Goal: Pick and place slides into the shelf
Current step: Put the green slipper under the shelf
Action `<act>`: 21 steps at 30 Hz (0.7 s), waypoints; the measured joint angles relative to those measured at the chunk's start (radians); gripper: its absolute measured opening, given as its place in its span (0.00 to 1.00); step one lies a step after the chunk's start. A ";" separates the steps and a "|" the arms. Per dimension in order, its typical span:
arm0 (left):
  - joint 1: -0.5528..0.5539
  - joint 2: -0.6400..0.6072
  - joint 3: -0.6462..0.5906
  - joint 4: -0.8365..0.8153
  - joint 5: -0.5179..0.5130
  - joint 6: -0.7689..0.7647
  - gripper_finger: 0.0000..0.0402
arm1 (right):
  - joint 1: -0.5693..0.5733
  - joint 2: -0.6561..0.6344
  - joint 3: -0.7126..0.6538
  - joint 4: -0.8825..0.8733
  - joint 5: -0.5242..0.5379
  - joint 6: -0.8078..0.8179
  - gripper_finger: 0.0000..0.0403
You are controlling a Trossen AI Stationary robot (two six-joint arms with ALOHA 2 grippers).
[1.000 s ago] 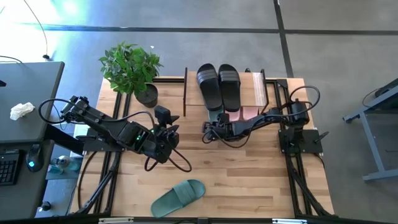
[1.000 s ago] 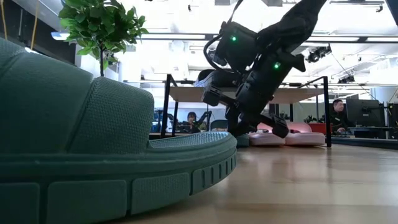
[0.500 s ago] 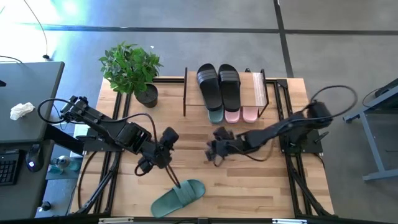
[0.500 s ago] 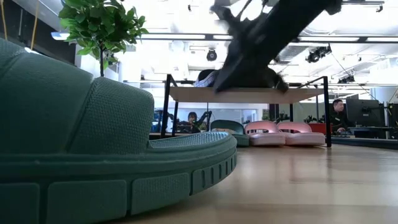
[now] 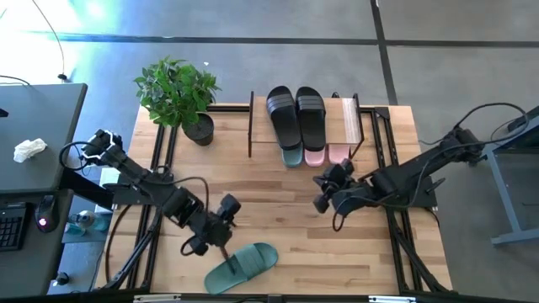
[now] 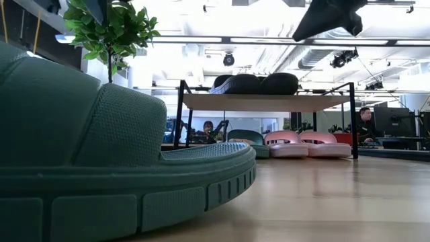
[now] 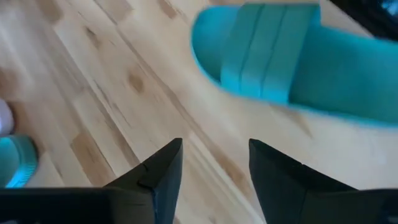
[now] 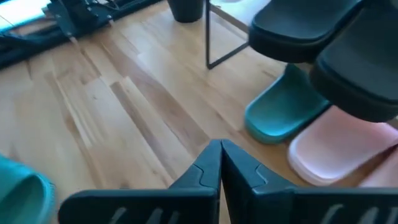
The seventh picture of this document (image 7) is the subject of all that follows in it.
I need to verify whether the green rubber slide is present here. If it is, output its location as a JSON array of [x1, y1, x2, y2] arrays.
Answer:
[[0, 134, 39, 189], [190, 2, 398, 128]]

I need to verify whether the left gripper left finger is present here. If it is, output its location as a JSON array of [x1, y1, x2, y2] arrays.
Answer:
[[0, 138, 183, 224]]

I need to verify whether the pink rubber slide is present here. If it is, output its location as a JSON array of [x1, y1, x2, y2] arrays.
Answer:
[[0, 98, 15, 137]]

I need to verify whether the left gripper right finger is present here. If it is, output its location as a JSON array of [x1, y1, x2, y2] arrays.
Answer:
[[248, 138, 398, 224]]

